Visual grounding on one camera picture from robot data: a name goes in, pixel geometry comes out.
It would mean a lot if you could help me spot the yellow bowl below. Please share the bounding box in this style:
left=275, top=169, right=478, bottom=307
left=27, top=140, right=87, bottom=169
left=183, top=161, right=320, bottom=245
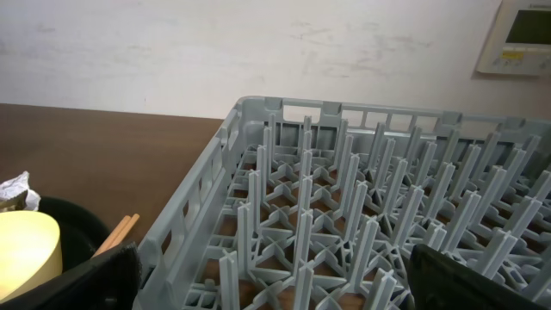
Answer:
left=1, top=210, right=63, bottom=302

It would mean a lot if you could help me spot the wall control panel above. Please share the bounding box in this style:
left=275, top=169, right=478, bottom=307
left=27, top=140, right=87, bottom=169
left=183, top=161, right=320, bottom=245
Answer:
left=476, top=0, right=550, bottom=77

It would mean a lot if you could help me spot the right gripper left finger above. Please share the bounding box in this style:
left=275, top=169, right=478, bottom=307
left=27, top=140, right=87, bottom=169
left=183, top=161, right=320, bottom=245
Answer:
left=1, top=242, right=141, bottom=310

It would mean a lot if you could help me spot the round black serving tray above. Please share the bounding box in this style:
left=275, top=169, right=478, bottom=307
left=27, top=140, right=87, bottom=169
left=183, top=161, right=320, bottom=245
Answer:
left=39, top=196, right=111, bottom=272

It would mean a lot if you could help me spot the grey dishwasher rack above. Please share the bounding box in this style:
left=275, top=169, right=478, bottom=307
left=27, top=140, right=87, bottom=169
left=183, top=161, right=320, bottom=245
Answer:
left=133, top=96, right=550, bottom=309

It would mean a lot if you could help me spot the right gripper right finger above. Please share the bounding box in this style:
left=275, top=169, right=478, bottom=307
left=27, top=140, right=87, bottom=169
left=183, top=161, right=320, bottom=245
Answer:
left=407, top=245, right=545, bottom=310

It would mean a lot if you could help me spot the wooden chopstick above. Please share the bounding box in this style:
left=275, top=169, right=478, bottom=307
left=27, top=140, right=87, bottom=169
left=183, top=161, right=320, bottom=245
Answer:
left=108, top=214, right=139, bottom=250
left=94, top=215, right=131, bottom=257

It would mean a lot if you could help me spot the left wooden chopstick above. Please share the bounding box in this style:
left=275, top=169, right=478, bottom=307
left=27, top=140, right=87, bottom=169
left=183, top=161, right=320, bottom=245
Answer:
left=94, top=215, right=131, bottom=257

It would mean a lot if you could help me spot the right wooden chopstick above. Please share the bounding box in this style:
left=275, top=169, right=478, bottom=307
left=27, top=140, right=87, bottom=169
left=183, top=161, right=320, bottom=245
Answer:
left=108, top=214, right=139, bottom=250

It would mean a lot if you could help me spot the white tissue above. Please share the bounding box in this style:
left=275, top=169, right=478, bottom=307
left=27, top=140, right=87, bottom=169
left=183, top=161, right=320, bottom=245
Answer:
left=1, top=171, right=41, bottom=213

